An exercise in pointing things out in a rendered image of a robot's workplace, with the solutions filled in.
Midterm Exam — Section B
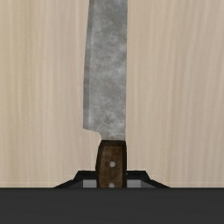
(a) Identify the grey knife with brown handle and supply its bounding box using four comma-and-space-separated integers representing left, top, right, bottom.
82, 0, 129, 189

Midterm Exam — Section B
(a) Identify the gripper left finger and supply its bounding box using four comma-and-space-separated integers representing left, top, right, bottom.
53, 170, 98, 189

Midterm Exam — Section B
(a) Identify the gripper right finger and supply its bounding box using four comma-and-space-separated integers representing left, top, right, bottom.
125, 170, 172, 189

